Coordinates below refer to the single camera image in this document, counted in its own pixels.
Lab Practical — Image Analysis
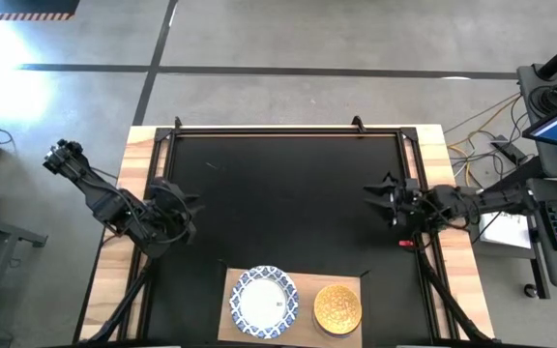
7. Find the black power strip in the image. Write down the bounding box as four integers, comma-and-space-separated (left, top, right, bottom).
490, 137, 531, 165

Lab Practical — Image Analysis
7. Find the coiled black cable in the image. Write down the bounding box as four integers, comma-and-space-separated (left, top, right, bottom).
529, 84, 557, 115

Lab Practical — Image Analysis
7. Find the black table mat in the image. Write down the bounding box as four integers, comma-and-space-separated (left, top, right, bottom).
145, 134, 434, 345

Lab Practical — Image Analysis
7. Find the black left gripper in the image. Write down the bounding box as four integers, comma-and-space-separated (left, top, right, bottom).
148, 177, 206, 243

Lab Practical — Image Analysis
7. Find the yellow patterned bowl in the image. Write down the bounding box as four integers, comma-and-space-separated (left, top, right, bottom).
312, 283, 363, 337

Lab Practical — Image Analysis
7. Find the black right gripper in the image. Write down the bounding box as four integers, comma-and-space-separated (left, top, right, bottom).
362, 172, 430, 229

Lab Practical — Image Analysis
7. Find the yellow cable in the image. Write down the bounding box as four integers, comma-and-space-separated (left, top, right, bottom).
445, 91, 524, 188

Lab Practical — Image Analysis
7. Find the blue white patterned paper bowl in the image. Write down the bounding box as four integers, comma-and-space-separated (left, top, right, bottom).
228, 264, 301, 339

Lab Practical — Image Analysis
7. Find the white paper sheet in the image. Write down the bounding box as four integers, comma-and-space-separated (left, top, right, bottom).
479, 211, 534, 250

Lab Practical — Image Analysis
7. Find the black hazard striped mat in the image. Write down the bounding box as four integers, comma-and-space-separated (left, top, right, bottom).
0, 0, 80, 21

